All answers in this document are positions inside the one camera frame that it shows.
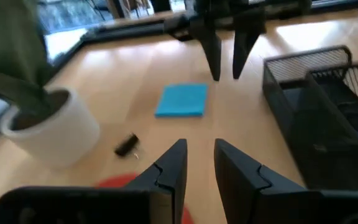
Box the red desk lamp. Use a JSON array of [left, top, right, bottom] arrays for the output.
[[96, 172, 196, 224]]

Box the black mesh desk organizer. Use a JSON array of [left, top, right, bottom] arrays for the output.
[[261, 45, 358, 191]]

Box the blue sticky note pad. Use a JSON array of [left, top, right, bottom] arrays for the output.
[[154, 82, 209, 119]]

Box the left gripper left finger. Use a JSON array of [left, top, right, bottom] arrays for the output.
[[0, 139, 188, 224]]

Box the black binder clip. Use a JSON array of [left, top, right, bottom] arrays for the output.
[[113, 133, 140, 159]]

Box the green plant in white pot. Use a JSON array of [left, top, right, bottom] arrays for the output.
[[0, 0, 101, 170]]

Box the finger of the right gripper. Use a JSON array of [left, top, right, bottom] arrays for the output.
[[199, 27, 223, 82], [232, 17, 267, 80]]

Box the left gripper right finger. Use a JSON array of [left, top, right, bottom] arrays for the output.
[[214, 139, 358, 224]]

